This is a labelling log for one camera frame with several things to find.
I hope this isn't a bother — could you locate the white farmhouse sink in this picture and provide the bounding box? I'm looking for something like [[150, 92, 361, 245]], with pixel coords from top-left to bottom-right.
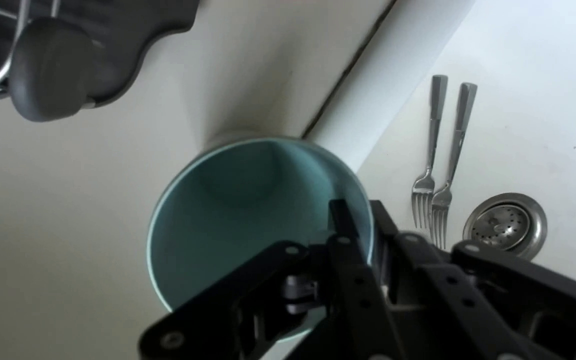
[[309, 0, 576, 280]]

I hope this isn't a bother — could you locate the light blue cup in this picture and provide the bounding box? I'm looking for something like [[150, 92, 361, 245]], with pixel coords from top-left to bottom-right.
[[143, 133, 375, 348]]

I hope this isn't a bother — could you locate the left silver fork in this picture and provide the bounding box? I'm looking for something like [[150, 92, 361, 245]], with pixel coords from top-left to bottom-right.
[[412, 73, 447, 230]]

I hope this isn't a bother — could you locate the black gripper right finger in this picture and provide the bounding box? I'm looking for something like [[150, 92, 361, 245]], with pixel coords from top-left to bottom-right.
[[371, 202, 576, 360]]

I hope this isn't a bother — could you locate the grey dish rack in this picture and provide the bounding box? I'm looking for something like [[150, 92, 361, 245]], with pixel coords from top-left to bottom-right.
[[0, 0, 200, 121]]

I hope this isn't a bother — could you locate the sink drain strainer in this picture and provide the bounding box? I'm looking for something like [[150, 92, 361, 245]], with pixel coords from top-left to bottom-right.
[[462, 191, 548, 259]]

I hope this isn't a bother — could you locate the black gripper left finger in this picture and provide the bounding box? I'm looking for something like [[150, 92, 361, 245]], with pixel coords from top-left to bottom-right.
[[137, 200, 406, 360]]

